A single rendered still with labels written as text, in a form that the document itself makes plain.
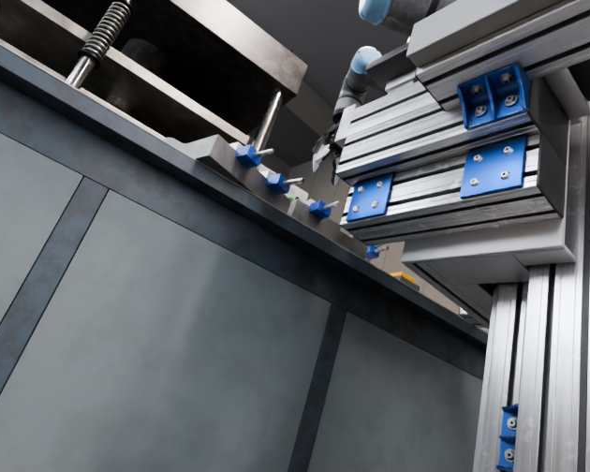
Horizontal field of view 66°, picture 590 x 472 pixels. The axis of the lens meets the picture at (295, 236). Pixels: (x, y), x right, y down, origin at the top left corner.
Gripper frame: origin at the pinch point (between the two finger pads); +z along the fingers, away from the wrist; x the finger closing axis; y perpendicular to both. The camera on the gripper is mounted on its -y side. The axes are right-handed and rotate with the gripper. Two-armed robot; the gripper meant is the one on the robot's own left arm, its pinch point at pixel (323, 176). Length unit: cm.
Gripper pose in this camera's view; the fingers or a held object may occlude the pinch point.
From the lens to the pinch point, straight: 127.7
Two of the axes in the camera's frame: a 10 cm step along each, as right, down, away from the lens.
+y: 5.5, -1.9, -8.1
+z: -2.8, 8.7, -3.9
